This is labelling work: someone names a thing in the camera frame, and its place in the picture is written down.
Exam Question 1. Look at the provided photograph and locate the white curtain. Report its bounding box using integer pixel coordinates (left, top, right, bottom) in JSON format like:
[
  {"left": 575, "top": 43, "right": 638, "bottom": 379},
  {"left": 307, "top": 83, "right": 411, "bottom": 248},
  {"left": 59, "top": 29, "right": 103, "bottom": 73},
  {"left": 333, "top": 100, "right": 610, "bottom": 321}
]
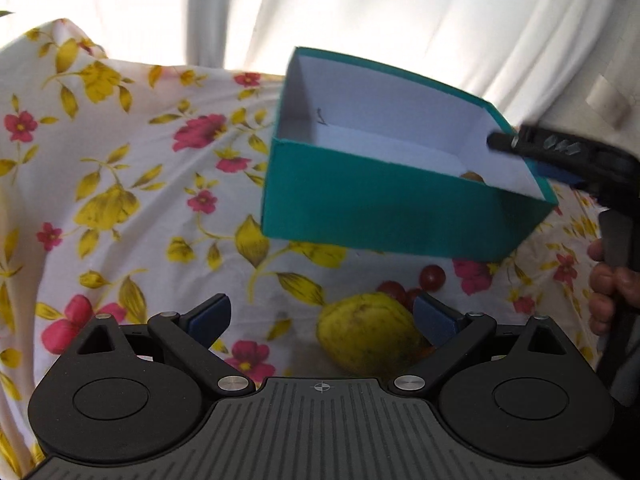
[{"left": 0, "top": 0, "right": 640, "bottom": 133}]

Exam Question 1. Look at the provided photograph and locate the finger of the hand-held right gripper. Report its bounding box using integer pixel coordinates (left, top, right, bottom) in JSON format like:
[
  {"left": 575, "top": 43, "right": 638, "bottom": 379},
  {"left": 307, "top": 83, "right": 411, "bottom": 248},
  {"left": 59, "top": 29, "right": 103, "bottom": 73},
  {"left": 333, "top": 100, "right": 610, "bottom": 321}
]
[
  {"left": 532, "top": 157, "right": 596, "bottom": 192},
  {"left": 486, "top": 125, "right": 587, "bottom": 160}
]

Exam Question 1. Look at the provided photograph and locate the beige tape strip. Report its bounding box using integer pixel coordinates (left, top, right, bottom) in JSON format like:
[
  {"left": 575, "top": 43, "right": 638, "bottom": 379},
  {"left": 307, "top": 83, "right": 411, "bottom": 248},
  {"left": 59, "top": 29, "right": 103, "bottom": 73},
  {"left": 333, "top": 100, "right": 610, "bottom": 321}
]
[{"left": 587, "top": 57, "right": 635, "bottom": 127}]

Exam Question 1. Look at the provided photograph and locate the speckled yellow pear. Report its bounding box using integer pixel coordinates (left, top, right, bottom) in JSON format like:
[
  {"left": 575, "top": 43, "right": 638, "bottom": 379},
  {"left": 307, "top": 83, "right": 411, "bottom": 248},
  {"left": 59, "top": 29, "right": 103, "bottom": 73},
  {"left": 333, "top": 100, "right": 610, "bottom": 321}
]
[{"left": 316, "top": 292, "right": 431, "bottom": 375}]

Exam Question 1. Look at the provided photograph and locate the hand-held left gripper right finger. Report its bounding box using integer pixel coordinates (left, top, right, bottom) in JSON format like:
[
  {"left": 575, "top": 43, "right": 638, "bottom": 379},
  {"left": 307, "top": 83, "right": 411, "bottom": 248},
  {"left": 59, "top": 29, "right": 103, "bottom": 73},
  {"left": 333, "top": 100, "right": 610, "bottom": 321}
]
[{"left": 390, "top": 294, "right": 568, "bottom": 396}]

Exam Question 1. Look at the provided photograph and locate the teal cardboard box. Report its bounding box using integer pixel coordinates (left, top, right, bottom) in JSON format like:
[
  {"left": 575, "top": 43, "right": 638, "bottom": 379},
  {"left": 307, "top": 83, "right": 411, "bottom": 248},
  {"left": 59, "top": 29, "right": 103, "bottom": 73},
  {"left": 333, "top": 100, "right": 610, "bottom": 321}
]
[{"left": 260, "top": 46, "right": 559, "bottom": 263}]

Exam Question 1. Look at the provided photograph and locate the person's right hand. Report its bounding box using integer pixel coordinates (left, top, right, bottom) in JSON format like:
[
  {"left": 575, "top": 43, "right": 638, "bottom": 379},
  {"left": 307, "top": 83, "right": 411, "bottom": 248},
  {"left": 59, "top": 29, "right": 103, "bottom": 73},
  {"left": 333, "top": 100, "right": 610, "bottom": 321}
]
[{"left": 587, "top": 239, "right": 640, "bottom": 337}]

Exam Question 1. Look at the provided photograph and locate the floral printed cloth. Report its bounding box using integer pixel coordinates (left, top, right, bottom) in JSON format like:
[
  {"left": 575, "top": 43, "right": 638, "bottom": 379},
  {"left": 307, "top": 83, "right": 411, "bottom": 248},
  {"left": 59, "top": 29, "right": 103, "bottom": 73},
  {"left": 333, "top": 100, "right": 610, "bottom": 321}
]
[{"left": 0, "top": 17, "right": 618, "bottom": 480}]

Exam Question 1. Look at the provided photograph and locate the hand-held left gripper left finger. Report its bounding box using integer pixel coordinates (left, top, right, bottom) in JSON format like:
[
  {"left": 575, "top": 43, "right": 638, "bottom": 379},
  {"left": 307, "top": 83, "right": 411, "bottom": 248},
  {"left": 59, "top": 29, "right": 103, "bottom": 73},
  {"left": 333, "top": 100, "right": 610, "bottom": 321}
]
[{"left": 75, "top": 294, "right": 256, "bottom": 396}]

